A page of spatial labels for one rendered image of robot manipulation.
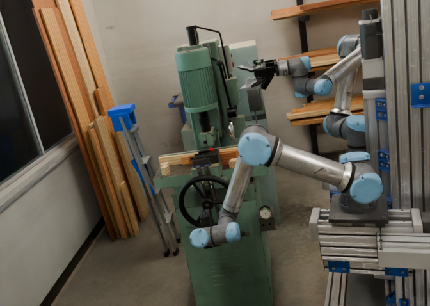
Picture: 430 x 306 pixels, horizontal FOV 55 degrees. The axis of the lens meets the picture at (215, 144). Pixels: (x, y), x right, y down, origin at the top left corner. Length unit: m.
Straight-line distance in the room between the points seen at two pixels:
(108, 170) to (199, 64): 1.64
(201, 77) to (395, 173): 1.00
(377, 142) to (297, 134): 2.78
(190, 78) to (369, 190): 1.03
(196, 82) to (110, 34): 2.63
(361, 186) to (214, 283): 1.21
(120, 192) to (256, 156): 2.19
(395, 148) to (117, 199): 2.36
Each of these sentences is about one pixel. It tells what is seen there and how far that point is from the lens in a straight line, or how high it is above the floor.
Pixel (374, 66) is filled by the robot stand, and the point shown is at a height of 1.35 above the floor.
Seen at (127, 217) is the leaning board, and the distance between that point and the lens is 3.58.
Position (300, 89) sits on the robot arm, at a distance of 2.03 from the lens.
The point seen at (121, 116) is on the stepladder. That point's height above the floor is 1.11.
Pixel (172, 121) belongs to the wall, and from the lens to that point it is 4.62.
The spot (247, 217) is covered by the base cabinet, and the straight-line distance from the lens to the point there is 2.23.
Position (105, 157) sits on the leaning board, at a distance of 3.41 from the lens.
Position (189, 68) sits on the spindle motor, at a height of 1.43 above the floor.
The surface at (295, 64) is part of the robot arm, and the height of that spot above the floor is 1.37.
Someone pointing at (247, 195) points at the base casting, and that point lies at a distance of 2.17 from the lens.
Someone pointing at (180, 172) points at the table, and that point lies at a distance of 2.20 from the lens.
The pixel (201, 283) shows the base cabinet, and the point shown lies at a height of 0.23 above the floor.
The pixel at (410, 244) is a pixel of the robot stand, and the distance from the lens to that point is 1.72.
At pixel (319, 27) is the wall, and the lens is 4.44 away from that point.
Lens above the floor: 1.66
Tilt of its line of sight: 17 degrees down
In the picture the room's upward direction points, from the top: 10 degrees counter-clockwise
